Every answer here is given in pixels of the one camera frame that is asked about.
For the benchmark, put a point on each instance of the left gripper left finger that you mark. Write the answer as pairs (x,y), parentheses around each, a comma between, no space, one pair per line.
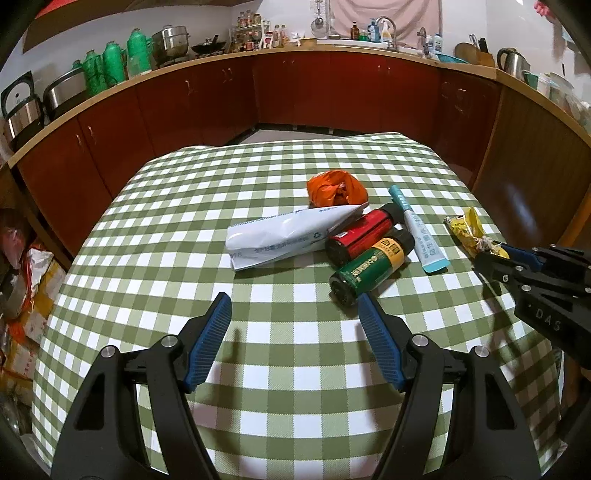
(211,331)

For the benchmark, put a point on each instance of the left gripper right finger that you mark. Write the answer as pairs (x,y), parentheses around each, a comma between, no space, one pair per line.
(387,335)

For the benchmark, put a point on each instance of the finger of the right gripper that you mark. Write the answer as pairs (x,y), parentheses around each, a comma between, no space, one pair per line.
(494,268)
(525,257)

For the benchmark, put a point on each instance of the yellow wrapper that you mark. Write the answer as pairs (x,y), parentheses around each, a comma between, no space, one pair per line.
(468,230)

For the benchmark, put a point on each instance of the blue white tube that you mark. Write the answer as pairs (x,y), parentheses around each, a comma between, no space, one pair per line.
(428,250)

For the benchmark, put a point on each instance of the green label brown bottle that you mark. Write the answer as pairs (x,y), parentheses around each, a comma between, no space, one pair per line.
(367,271)

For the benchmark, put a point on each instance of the white blue paper package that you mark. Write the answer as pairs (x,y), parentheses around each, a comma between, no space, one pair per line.
(270,239)

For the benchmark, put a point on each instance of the red label brown bottle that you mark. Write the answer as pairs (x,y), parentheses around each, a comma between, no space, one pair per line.
(362,234)

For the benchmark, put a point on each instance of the orange plastic bag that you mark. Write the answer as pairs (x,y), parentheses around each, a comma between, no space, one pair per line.
(334,188)

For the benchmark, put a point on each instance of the red kitchen cabinets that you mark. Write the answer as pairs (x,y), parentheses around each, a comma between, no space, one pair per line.
(78,164)

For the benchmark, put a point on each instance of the brown wooden side cabinet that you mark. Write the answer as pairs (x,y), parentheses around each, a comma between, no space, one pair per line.
(535,178)

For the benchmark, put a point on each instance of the green white checkered tablecloth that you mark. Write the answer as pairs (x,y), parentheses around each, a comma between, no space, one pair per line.
(294,392)

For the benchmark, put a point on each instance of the stacked cardboard boxes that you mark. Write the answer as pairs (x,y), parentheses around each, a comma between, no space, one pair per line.
(25,316)

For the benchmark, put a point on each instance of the steel electric kettle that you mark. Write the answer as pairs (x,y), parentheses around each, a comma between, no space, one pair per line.
(512,62)

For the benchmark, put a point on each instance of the sink faucet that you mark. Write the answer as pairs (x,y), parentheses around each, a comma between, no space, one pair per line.
(387,33)

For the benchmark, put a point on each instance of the black wok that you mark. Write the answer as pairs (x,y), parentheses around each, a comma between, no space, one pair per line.
(211,46)

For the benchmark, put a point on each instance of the pink window curtain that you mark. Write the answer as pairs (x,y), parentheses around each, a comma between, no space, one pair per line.
(409,16)

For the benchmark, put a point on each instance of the steel stock pot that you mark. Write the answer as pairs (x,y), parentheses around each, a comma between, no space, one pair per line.
(169,43)

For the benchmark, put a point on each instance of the green thermos left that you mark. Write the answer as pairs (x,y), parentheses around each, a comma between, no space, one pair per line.
(93,71)

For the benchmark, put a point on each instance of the green thermos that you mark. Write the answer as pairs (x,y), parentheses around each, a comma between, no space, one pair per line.
(139,50)
(114,61)
(93,71)

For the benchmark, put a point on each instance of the green thermos middle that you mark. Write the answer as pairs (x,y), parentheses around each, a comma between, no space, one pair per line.
(114,61)

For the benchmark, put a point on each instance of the green thermos right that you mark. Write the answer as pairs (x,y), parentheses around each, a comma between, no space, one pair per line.
(139,50)

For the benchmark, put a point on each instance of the open steel rice cooker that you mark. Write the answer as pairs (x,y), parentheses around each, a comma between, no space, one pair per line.
(22,111)

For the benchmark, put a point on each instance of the spice rack with bottles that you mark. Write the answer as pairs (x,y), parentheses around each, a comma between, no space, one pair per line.
(251,33)

